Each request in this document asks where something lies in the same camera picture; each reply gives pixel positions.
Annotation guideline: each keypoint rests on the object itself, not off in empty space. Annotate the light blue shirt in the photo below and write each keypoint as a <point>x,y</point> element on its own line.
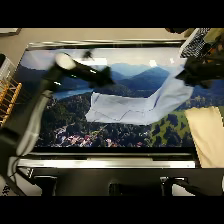
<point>133,110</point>

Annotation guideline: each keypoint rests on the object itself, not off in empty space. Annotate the checked shirt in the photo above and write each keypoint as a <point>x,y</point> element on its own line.
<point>195,43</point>

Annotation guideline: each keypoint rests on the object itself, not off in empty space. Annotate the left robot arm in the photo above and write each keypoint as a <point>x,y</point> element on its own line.
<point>33,123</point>

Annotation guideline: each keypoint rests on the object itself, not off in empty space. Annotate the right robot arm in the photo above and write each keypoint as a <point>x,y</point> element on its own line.
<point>203,71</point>

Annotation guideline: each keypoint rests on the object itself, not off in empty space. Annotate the beige garment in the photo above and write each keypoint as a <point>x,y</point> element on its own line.
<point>208,136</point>

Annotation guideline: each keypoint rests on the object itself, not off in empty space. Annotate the brown clothes hanger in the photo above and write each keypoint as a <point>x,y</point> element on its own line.
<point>10,96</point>

